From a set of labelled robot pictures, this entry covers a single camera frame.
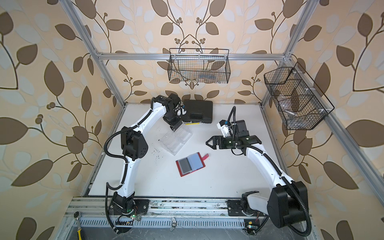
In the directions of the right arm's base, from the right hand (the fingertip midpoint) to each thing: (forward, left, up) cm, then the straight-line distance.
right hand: (213, 143), depth 81 cm
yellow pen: (+25, +12, -15) cm, 32 cm away
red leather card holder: (-5, +13, -15) cm, 20 cm away
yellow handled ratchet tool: (-30, +69, -13) cm, 76 cm away
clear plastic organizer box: (+8, +24, -10) cm, 27 cm away
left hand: (+17, +24, -3) cm, 29 cm away
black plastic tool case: (+38, +7, -15) cm, 41 cm away
